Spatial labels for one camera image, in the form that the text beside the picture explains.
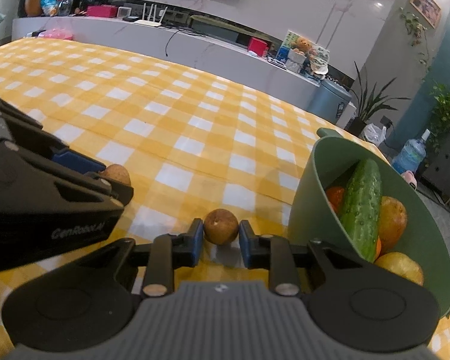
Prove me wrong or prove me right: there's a large orange persimmon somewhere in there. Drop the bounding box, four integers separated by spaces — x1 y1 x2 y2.
325 186 345 214

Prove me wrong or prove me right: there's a pink box on counter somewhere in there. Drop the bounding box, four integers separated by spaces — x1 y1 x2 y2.
86 5 117 18

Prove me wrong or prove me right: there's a brown longan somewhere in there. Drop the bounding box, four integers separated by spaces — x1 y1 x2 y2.
98 164 131 185
204 209 239 245

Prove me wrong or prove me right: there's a green colander bowl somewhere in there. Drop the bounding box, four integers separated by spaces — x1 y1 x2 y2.
288 127 450 316

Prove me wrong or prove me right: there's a potted plant right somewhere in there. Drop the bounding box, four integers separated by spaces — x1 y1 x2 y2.
348 63 410 137

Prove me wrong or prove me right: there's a green cucumber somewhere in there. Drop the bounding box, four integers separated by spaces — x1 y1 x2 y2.
339 158 382 262

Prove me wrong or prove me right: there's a yellow apple lower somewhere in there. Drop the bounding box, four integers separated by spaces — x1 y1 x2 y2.
375 252 424 286

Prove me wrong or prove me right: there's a pink storage box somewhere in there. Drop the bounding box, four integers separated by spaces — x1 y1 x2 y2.
38 28 74 41

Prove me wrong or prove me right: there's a blue grey trash bin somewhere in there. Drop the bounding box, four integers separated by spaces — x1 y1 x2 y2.
306 79 352 125

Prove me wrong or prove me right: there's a yellow checkered tablecloth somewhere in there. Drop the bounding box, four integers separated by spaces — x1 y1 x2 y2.
0 37 450 360

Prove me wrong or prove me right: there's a framed picture on wall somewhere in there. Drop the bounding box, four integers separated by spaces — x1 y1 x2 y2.
409 0 442 28

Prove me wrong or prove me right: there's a teddy bear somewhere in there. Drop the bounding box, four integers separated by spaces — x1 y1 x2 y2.
292 37 315 55

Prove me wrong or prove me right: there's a water jug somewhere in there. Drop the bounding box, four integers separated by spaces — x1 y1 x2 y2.
391 129 430 174

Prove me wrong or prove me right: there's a yellow apple upper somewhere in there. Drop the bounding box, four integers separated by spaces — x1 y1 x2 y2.
378 196 408 254

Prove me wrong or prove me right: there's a white plastic bag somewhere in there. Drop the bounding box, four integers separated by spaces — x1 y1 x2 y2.
361 124 387 147

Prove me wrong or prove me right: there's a white wifi router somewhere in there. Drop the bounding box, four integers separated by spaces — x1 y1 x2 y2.
135 3 168 28

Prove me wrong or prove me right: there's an orange tangerine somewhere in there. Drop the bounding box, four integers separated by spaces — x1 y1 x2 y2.
373 236 382 262

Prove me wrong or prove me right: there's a red box on counter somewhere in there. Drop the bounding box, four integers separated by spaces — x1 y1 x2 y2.
247 37 268 57

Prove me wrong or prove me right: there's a white marble tv counter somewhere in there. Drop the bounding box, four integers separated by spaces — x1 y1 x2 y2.
11 16 320 111

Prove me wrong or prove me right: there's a yellow apple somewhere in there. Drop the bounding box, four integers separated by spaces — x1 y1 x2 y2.
378 196 408 254
375 252 424 286

